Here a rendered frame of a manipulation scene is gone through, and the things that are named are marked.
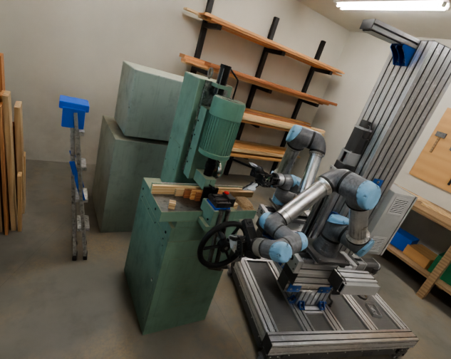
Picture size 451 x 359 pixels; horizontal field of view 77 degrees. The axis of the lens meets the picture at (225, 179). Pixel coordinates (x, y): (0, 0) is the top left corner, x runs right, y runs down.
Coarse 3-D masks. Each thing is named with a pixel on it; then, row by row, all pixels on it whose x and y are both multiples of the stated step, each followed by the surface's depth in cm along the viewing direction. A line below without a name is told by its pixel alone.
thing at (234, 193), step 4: (176, 188) 155; (180, 188) 156; (176, 192) 154; (180, 192) 155; (232, 192) 174; (236, 192) 175; (240, 192) 177; (244, 192) 179; (248, 192) 181; (252, 192) 182; (180, 196) 156; (236, 196) 177; (240, 196) 179; (244, 196) 181; (248, 196) 182
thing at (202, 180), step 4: (196, 172) 164; (200, 172) 160; (196, 176) 164; (200, 176) 159; (204, 176) 157; (212, 176) 161; (196, 180) 163; (200, 180) 159; (204, 180) 155; (208, 180) 155; (212, 180) 157; (200, 184) 159; (204, 184) 156; (208, 184) 157; (212, 184) 158
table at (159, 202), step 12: (156, 204) 142; (168, 204) 144; (180, 204) 148; (192, 204) 152; (156, 216) 141; (168, 216) 139; (180, 216) 143; (192, 216) 147; (240, 216) 164; (252, 216) 169; (204, 228) 142; (228, 228) 150
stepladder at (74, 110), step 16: (64, 96) 173; (64, 112) 165; (80, 112) 168; (80, 128) 172; (80, 144) 180; (80, 160) 180; (80, 176) 184; (80, 192) 189; (80, 208) 194; (80, 224) 207
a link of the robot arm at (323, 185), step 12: (324, 180) 126; (336, 180) 125; (312, 192) 124; (324, 192) 126; (288, 204) 123; (300, 204) 122; (312, 204) 125; (264, 216) 122; (276, 216) 120; (288, 216) 120; (264, 228) 120; (276, 228) 116
